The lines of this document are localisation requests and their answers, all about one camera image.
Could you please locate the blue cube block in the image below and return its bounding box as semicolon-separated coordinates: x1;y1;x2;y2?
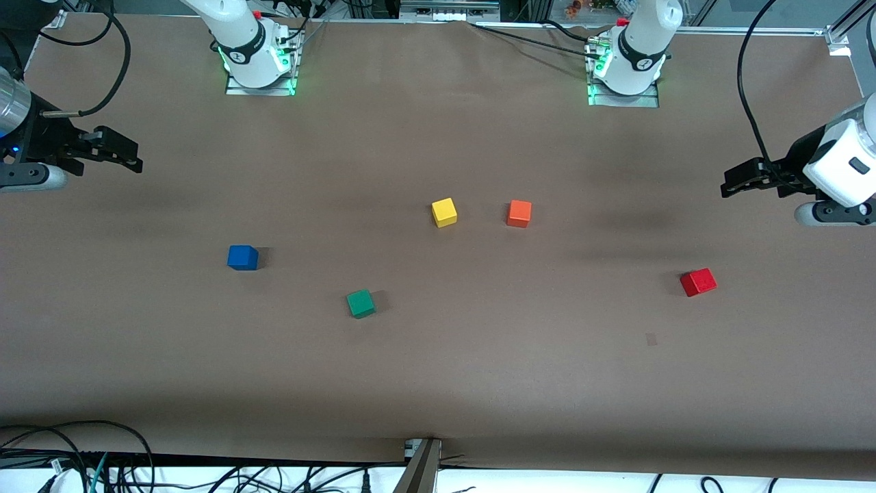
227;244;260;271

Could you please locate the brown paper table cover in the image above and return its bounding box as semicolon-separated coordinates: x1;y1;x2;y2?
0;14;876;480

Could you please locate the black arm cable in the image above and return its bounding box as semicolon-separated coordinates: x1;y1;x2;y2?
0;0;132;118
737;0;808;189

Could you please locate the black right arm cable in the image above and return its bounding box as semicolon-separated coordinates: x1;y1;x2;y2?
0;0;132;118

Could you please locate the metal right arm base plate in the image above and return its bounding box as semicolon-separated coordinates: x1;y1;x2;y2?
224;31;302;97

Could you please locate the red cube block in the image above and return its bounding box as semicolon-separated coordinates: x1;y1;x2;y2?
680;268;718;298

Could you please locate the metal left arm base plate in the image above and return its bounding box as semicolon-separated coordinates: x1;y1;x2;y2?
587;38;661;108

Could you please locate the black looping cable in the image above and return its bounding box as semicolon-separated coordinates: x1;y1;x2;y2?
0;420;155;493

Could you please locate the yellow cube block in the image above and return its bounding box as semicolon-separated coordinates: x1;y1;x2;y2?
431;197;459;229

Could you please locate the silver table edge rail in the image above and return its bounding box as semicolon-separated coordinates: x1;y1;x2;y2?
667;26;829;36

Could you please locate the green cube block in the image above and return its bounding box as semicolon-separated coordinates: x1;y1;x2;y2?
346;288;376;320

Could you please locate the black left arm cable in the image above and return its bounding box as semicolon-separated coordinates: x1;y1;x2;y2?
737;0;808;189

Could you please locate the aluminium frame corner strut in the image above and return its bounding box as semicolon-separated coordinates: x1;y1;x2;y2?
825;0;876;57

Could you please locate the black base cable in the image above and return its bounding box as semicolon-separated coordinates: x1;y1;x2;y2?
469;23;593;55
542;19;595;43

